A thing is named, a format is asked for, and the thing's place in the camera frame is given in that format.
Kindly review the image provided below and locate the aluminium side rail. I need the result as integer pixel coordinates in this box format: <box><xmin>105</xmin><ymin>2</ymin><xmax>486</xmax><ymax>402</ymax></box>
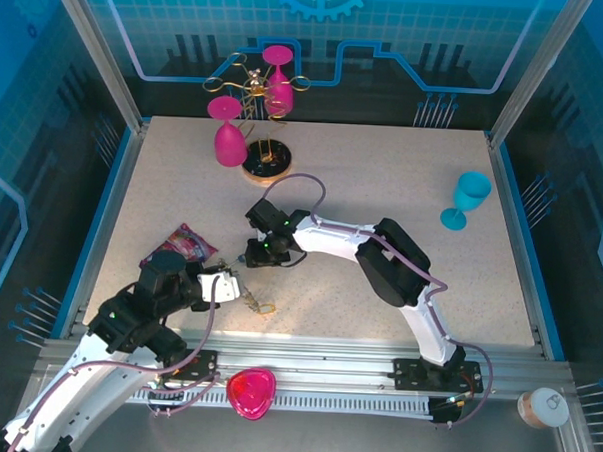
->
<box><xmin>50</xmin><ymin>117</ymin><xmax>152</xmax><ymax>345</ymax></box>
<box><xmin>475</xmin><ymin>136</ymin><xmax>561</xmax><ymax>361</ymax></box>

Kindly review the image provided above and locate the pink plastic wine glass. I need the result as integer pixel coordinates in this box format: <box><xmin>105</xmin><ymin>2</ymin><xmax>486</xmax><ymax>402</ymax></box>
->
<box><xmin>204</xmin><ymin>94</ymin><xmax>251</xmax><ymax>170</ymax></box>
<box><xmin>259</xmin><ymin>43</ymin><xmax>297</xmax><ymax>118</ymax></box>

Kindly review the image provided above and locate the aluminium mounting rail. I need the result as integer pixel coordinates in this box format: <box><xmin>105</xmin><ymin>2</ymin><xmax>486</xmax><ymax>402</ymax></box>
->
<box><xmin>34</xmin><ymin>322</ymin><xmax>578</xmax><ymax>399</ymax></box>

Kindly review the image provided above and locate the white slotted cable duct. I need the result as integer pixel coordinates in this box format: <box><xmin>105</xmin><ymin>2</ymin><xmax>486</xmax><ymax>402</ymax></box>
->
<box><xmin>126</xmin><ymin>383</ymin><xmax>435</xmax><ymax>418</ymax></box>

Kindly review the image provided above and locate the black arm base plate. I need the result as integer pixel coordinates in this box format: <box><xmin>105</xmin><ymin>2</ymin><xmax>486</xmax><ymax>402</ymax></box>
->
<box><xmin>147</xmin><ymin>347</ymin><xmax>221</xmax><ymax>384</ymax></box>
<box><xmin>391</xmin><ymin>357</ymin><xmax>482</xmax><ymax>395</ymax></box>

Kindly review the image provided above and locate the pink heart-shaped container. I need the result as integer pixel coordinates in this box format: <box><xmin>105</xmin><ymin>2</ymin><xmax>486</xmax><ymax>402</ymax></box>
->
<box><xmin>224</xmin><ymin>366</ymin><xmax>278</xmax><ymax>422</ymax></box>

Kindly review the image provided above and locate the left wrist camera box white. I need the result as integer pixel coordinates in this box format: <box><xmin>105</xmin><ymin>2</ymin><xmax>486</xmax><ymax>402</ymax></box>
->
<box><xmin>196</xmin><ymin>270</ymin><xmax>243</xmax><ymax>305</ymax></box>

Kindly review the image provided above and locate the teal plastic wine glass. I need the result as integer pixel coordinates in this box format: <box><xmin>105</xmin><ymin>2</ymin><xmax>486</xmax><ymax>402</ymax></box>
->
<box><xmin>439</xmin><ymin>170</ymin><xmax>494</xmax><ymax>232</ymax></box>

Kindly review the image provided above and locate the aluminium frame post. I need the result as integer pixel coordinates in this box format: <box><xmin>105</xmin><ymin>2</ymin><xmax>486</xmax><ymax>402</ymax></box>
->
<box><xmin>484</xmin><ymin>0</ymin><xmax>588</xmax><ymax>154</ymax></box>
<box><xmin>38</xmin><ymin>0</ymin><xmax>156</xmax><ymax>134</ymax></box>

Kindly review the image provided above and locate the gold wire glass rack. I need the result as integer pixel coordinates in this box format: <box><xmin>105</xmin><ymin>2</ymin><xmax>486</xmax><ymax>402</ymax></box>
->
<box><xmin>197</xmin><ymin>50</ymin><xmax>314</xmax><ymax>190</ymax></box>

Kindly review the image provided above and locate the purple snack packet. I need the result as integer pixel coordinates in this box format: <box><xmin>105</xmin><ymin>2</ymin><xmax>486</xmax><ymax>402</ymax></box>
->
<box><xmin>138</xmin><ymin>221</ymin><xmax>220</xmax><ymax>273</ymax></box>

